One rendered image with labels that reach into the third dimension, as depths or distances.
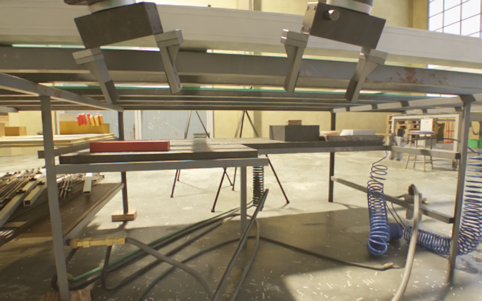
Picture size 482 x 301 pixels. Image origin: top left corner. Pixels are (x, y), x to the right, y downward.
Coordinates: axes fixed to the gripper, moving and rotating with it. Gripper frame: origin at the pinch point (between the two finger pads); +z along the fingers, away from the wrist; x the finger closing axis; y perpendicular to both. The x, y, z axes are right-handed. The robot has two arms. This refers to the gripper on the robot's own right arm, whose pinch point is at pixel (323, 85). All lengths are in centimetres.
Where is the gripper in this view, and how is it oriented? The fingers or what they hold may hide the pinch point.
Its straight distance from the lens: 51.2
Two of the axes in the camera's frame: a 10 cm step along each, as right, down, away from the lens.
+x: 9.8, 0.9, 2.0
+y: 1.3, 4.9, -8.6
